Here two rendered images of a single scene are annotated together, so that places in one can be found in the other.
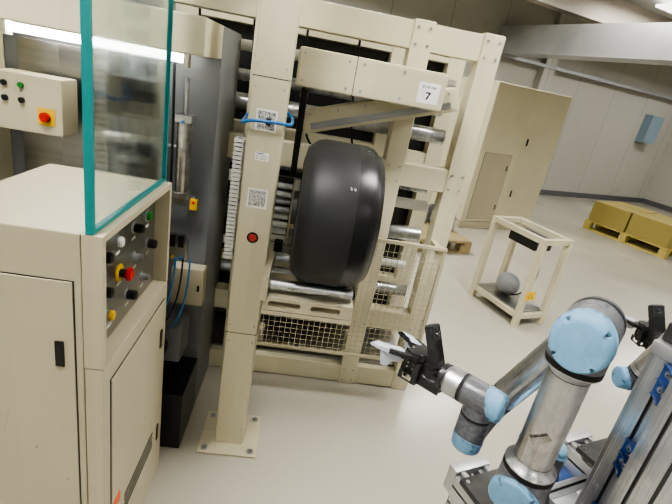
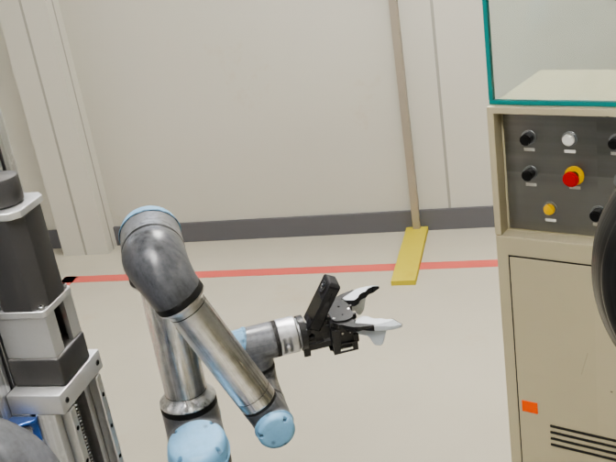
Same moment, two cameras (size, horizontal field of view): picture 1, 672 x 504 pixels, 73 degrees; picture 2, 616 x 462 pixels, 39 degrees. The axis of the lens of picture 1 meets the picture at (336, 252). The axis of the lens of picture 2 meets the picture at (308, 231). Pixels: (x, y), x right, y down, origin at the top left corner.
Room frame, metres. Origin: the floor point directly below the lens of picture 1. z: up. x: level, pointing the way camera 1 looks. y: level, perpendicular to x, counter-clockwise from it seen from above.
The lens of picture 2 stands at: (2.12, -1.44, 1.89)
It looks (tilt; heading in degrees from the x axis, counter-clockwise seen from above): 22 degrees down; 134
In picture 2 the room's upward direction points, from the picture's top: 9 degrees counter-clockwise
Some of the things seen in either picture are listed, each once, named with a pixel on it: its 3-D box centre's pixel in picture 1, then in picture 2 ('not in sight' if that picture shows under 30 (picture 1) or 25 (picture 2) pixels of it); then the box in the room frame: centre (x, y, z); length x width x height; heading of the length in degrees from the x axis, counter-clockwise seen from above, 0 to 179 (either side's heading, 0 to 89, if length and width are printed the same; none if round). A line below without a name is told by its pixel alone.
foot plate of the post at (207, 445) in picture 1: (230, 432); not in sight; (1.73, 0.34, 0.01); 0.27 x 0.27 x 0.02; 7
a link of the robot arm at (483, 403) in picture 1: (482, 399); (251, 346); (0.93, -0.42, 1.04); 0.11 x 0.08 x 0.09; 54
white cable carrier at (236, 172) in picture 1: (235, 200); not in sight; (1.69, 0.42, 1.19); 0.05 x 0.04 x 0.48; 7
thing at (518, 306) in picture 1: (517, 269); not in sight; (3.82, -1.61, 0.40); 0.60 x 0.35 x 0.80; 28
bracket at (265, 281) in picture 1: (269, 268); not in sight; (1.75, 0.26, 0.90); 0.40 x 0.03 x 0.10; 7
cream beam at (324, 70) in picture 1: (369, 79); not in sight; (2.08, 0.00, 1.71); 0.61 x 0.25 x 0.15; 97
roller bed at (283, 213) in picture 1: (271, 208); not in sight; (2.13, 0.35, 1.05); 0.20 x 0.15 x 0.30; 97
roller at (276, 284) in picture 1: (311, 289); not in sight; (1.64, 0.07, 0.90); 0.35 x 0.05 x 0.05; 97
